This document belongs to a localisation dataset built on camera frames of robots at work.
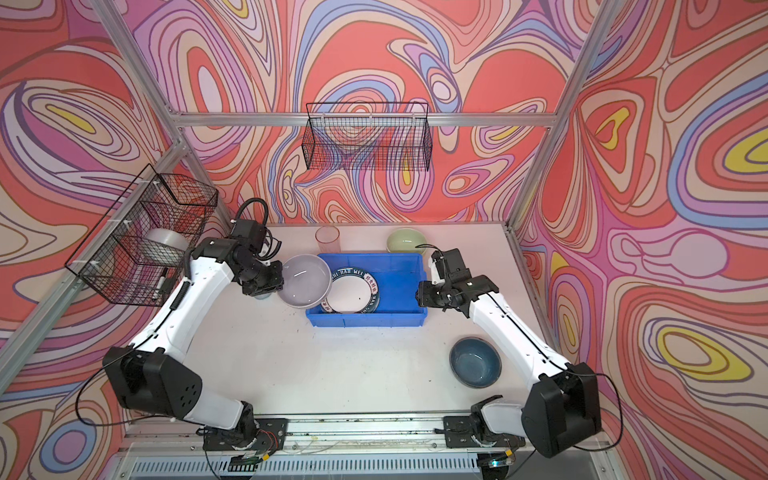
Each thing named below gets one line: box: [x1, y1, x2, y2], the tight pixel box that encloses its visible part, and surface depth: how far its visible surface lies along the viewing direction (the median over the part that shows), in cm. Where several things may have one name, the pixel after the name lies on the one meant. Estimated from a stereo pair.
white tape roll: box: [139, 228, 189, 265], surface depth 74 cm
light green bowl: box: [386, 228, 427, 254], surface depth 111 cm
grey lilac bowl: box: [278, 253, 332, 310], surface depth 83 cm
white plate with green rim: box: [321, 267, 381, 314], surface depth 98 cm
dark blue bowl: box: [449, 336, 502, 389], surface depth 84 cm
